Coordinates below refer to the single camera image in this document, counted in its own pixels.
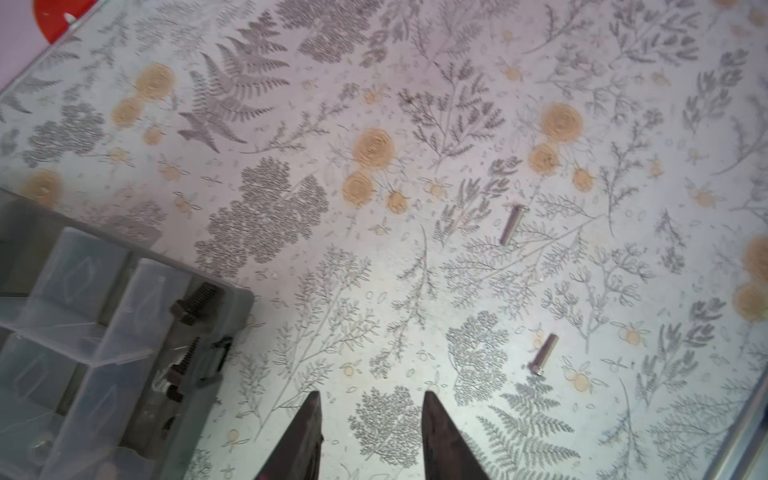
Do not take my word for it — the small silver screw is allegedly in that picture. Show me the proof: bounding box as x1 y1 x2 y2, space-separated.
500 204 528 246
528 333 559 376

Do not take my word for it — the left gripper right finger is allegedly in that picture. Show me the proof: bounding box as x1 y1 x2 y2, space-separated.
421 391 489 480

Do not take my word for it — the clear plastic organizer box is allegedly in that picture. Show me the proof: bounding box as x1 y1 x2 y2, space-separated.
1 191 254 479

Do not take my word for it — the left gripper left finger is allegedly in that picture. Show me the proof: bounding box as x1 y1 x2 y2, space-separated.
255 391 323 480

